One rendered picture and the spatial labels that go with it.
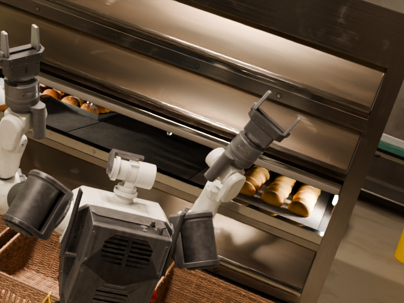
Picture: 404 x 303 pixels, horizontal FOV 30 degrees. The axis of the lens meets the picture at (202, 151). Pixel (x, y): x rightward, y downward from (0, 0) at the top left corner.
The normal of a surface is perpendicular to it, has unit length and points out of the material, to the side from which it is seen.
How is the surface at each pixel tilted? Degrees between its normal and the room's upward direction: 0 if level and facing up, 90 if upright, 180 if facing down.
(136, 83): 70
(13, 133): 113
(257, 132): 97
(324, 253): 90
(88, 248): 91
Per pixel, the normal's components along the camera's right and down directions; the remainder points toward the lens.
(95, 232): 0.23, 0.31
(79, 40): -0.12, -0.18
